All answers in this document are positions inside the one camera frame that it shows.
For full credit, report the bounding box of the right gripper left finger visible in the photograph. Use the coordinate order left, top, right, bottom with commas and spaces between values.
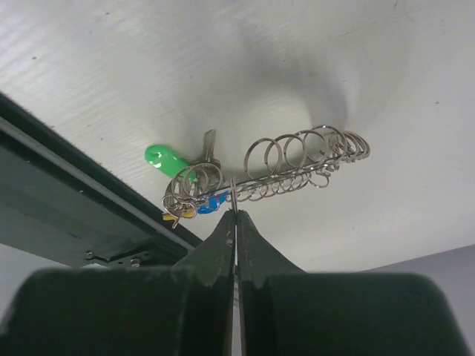
1, 211, 236, 355

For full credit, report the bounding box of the yellow key tag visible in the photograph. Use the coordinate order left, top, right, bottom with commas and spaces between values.
163, 210, 197, 221

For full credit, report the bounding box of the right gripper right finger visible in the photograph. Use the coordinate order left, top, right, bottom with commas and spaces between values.
236, 211, 470, 355

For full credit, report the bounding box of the large metal keyring with rings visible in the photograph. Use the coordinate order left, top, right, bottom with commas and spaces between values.
162, 125, 371, 219

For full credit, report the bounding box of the blue key tag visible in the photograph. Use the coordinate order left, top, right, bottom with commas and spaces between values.
197, 195, 226, 214

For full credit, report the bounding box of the silver key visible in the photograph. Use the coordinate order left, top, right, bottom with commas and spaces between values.
194, 129, 221, 187

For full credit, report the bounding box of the green key tag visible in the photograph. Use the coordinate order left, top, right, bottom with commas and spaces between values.
144, 144, 190, 179

